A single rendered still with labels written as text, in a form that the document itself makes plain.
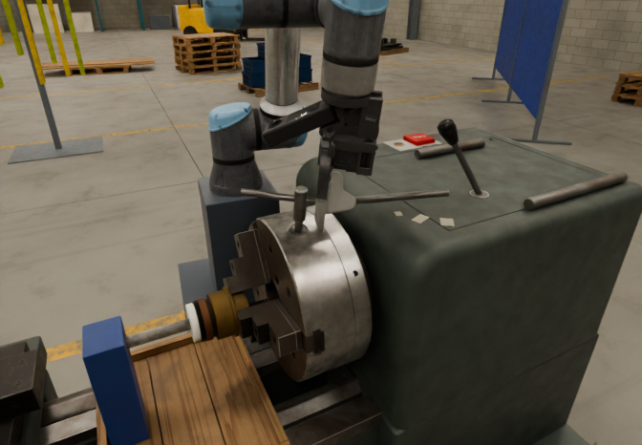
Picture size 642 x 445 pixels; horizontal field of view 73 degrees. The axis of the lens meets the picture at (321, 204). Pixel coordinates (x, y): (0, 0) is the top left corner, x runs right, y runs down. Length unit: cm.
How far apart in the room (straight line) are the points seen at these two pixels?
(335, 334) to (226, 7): 52
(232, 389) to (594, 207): 79
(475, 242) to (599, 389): 178
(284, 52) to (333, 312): 63
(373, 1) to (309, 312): 46
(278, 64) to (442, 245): 62
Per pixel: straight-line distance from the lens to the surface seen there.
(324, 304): 72
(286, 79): 112
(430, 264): 69
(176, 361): 105
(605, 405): 240
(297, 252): 72
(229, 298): 80
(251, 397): 95
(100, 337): 81
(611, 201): 100
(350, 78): 58
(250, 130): 117
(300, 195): 70
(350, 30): 56
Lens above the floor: 161
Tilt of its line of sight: 26 degrees down
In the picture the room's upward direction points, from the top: straight up
